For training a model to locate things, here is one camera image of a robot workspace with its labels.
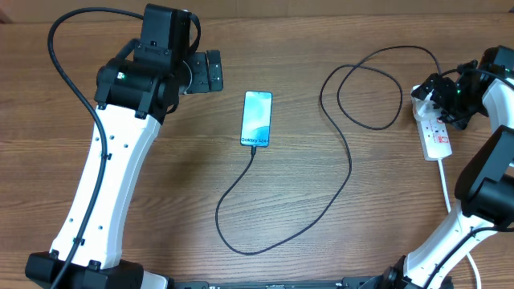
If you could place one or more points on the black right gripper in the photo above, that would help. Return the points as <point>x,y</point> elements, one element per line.
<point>458,119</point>

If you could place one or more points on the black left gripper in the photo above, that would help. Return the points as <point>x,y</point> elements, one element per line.
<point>202,83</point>

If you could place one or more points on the blue Galaxy smartphone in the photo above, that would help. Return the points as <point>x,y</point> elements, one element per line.
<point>256,121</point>

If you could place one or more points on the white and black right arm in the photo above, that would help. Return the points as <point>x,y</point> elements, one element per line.
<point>483,191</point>

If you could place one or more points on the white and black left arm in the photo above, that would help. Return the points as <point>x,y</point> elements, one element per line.
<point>136,91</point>

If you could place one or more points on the white charger plug adapter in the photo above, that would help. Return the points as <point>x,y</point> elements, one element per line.
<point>425,109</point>

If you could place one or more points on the white power strip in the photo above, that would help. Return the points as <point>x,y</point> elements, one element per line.
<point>434,140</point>

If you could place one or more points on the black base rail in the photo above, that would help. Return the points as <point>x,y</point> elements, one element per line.
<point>345,283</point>

